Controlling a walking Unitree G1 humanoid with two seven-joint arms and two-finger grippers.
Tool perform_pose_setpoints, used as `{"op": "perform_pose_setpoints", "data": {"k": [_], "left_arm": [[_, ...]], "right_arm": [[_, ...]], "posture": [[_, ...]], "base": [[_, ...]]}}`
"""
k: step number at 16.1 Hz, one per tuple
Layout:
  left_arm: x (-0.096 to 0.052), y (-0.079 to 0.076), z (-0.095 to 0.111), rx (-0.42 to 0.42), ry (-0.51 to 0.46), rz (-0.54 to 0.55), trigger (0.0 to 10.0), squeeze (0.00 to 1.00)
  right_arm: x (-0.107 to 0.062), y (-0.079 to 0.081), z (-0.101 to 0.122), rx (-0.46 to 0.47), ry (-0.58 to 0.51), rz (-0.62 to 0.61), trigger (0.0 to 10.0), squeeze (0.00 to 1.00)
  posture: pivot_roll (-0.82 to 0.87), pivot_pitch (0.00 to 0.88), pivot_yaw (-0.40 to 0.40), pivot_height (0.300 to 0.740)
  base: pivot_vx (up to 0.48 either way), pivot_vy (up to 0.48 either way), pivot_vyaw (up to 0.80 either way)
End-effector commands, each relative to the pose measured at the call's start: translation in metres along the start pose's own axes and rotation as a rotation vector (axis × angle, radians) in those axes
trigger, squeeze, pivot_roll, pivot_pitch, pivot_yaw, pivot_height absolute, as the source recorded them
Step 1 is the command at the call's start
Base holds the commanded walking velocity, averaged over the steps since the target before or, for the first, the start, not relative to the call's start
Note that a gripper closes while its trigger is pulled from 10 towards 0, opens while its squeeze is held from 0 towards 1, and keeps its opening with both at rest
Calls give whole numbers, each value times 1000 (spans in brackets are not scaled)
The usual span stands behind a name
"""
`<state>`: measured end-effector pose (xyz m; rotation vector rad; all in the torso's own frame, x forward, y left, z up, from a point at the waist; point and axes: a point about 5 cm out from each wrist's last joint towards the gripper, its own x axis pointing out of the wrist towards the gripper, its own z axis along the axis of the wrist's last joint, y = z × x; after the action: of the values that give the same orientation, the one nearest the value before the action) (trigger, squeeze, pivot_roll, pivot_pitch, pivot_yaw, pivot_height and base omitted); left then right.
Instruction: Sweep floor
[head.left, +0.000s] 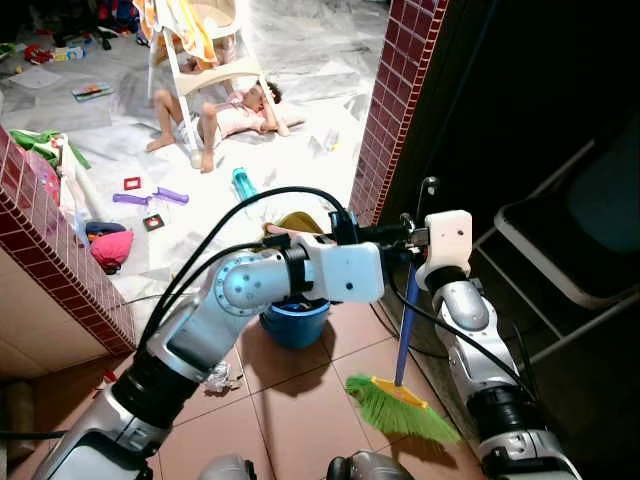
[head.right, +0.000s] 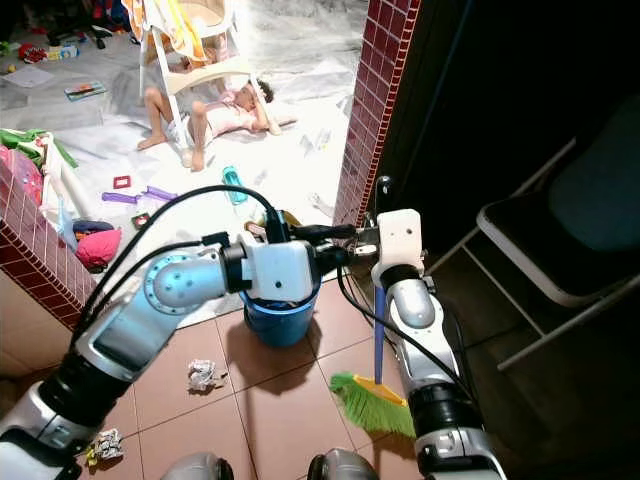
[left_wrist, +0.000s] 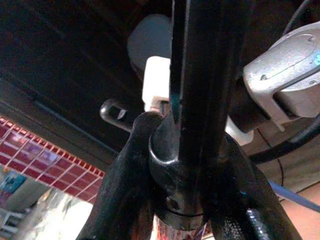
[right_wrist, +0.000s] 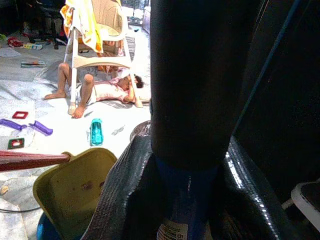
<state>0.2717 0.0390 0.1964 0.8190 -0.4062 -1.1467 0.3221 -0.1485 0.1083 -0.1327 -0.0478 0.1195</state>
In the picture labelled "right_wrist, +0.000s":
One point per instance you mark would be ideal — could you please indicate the black wrapped right gripper right finger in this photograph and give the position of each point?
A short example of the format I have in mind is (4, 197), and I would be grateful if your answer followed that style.
(252, 190)

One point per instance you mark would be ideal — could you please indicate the black wrapped right gripper left finger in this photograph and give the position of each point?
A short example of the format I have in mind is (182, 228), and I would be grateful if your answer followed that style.
(117, 180)

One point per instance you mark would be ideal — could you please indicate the teal plastic toy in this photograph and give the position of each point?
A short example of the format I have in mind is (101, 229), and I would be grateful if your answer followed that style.
(96, 132)

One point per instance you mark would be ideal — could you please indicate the child in pink striped shirt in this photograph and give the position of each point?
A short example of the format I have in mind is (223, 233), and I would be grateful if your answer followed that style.
(107, 91)

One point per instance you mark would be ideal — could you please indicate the purple plastic toy piece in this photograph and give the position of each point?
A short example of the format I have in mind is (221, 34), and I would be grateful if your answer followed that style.
(41, 128)
(12, 124)

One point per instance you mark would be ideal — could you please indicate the white plastic high chair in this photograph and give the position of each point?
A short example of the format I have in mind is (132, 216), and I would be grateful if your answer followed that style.
(100, 61)

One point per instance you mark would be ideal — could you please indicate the flat picture book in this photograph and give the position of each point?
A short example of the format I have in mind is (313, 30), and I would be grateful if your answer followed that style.
(33, 64)

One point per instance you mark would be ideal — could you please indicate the colourful small toy box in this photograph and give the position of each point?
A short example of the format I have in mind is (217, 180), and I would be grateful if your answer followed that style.
(33, 46)

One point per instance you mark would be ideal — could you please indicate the yellow orange towel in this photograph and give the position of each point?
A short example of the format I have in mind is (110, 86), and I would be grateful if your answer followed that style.
(87, 22)

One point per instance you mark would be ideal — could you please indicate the white paper sheet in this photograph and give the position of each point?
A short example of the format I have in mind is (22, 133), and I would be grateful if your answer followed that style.
(8, 52)

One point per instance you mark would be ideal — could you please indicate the black office chair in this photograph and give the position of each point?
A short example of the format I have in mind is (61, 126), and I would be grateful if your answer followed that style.
(51, 15)

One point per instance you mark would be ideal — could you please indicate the green red square frame tile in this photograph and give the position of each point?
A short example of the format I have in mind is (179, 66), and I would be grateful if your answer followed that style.
(10, 143)

